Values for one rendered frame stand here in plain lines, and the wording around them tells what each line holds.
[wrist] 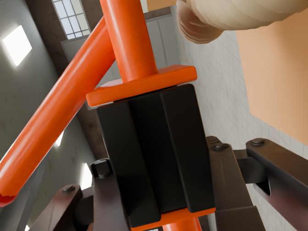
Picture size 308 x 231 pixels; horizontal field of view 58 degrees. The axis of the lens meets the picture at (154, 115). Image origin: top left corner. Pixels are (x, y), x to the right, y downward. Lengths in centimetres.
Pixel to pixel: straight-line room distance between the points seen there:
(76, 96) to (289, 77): 19
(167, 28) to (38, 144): 888
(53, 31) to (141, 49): 908
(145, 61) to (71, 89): 5
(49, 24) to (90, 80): 902
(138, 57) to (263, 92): 22
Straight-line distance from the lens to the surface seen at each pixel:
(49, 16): 913
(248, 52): 36
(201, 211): 17
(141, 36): 16
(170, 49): 925
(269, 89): 33
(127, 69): 16
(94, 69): 18
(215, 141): 18
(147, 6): 216
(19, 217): 511
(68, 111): 18
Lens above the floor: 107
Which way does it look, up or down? 1 degrees up
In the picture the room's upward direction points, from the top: 104 degrees counter-clockwise
